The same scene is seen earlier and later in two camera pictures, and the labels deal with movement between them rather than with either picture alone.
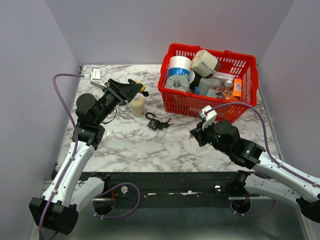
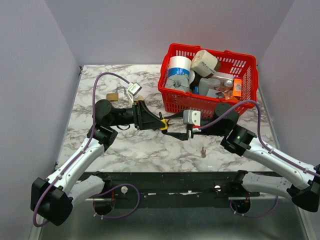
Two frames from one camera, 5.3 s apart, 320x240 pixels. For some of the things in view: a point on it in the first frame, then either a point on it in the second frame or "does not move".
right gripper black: [198, 132] to [182, 136]
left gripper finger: [134, 86] to [149, 120]
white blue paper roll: [179, 65] does not move
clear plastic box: [205, 84] does not move
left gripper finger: [134, 91] to [153, 125]
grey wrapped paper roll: [179, 82] does not move
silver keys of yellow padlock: [145, 93] to [203, 153]
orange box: [237, 87] does not move
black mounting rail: [170, 185] does not move
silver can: [228, 83] does not move
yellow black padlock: [132, 81] to [164, 130]
